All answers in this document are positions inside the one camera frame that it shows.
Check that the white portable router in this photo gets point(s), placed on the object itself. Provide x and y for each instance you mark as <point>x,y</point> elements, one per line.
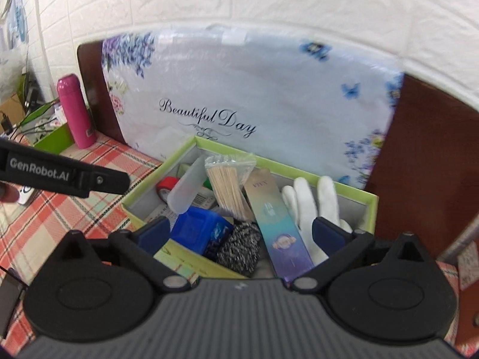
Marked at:
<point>30,194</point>

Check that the small green storage box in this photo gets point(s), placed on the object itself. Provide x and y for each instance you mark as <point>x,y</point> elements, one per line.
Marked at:
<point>56,138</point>

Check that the long holographic box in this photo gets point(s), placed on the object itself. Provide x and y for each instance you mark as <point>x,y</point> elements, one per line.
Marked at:
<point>277,232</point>

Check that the pink insulated bottle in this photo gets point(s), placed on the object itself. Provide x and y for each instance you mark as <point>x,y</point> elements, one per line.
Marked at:
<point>76,116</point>

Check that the blue square container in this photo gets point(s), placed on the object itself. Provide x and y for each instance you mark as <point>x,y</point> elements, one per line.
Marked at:
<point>194,228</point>

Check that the black charger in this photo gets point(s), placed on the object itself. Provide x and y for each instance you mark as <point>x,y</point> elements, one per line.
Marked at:
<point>32,91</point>

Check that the yellow card box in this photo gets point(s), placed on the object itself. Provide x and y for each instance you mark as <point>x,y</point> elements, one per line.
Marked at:
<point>187,261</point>

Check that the frosted plastic tube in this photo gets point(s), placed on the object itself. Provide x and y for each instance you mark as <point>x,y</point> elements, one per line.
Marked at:
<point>185,190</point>

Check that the white printed leaflet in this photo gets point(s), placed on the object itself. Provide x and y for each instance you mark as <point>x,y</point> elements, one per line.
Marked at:
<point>164,217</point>

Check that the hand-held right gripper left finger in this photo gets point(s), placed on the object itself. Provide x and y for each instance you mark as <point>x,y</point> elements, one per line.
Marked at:
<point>153,233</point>

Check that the black white steel scrubber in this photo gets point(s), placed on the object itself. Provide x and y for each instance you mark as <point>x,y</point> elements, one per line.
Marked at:
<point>239,250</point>

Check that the clear bag of toothpicks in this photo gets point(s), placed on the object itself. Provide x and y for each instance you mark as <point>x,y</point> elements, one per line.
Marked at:
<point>228,187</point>

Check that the clear plastic bag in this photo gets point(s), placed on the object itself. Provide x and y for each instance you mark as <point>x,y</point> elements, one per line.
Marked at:
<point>9,71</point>

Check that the floral white pillow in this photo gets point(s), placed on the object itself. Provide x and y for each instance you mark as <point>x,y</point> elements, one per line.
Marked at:
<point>262,93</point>

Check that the flat black device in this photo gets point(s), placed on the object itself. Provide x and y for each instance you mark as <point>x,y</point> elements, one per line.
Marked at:
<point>11,299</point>

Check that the large green cardboard box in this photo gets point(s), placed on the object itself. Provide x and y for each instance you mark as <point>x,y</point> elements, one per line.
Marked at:
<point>355,204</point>

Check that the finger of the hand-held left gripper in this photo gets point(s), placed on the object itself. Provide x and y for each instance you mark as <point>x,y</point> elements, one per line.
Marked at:
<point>108,183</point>

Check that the red tape roll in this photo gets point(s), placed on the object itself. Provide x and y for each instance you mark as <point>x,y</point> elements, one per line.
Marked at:
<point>164,185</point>

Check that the black plug adapter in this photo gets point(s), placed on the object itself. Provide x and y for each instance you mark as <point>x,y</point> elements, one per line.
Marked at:
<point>5,121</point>

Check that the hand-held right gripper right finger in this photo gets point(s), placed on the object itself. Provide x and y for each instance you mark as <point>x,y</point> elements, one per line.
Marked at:
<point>329,235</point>

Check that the brown wooden headboard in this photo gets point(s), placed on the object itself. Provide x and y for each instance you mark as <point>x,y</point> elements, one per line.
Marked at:
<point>430,157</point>

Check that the white glove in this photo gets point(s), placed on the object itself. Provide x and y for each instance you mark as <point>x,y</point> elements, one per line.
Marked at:
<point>303,209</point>

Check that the brown cardboard box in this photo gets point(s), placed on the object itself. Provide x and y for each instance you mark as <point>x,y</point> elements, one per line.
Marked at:
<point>13,106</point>

